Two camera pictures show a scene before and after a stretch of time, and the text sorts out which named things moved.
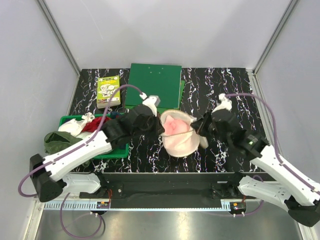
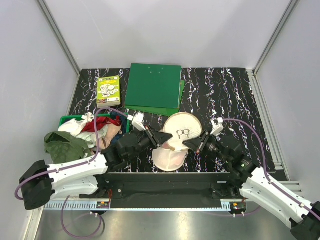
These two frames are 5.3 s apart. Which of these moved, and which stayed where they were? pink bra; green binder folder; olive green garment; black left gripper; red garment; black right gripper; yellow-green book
Moved: black right gripper; pink bra; black left gripper
Stayed: olive green garment; green binder folder; red garment; yellow-green book
